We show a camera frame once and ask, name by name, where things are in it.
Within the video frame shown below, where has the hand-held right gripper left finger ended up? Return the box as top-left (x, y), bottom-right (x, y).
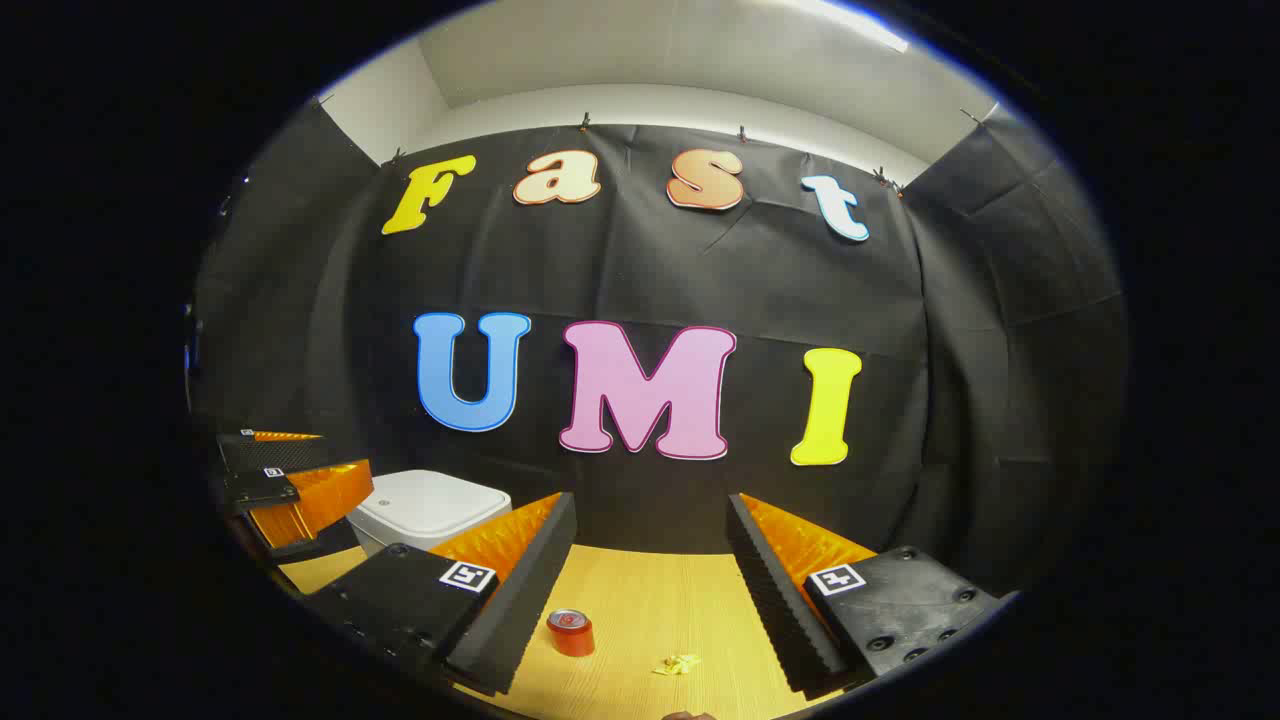
top-left (300, 491), bottom-right (578, 698)

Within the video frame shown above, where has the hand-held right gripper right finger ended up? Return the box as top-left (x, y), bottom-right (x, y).
top-left (726, 493), bottom-right (1001, 701)

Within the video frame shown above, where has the wooden desktop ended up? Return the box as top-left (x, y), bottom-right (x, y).
top-left (275, 543), bottom-right (881, 720)

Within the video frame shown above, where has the red pop can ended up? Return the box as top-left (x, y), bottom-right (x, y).
top-left (546, 609), bottom-right (596, 658)

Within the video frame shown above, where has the white desktop garbage bin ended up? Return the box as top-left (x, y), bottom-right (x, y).
top-left (347, 469), bottom-right (513, 557)

